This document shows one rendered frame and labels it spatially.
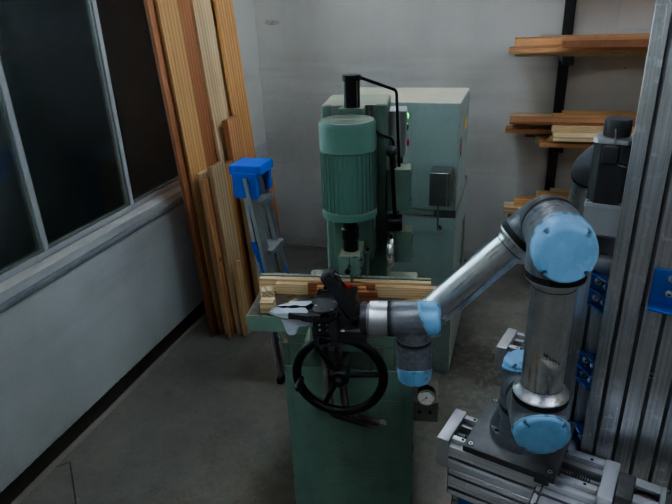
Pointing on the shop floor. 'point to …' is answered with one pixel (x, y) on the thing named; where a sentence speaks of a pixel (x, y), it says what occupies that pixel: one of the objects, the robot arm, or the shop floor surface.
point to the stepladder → (246, 184)
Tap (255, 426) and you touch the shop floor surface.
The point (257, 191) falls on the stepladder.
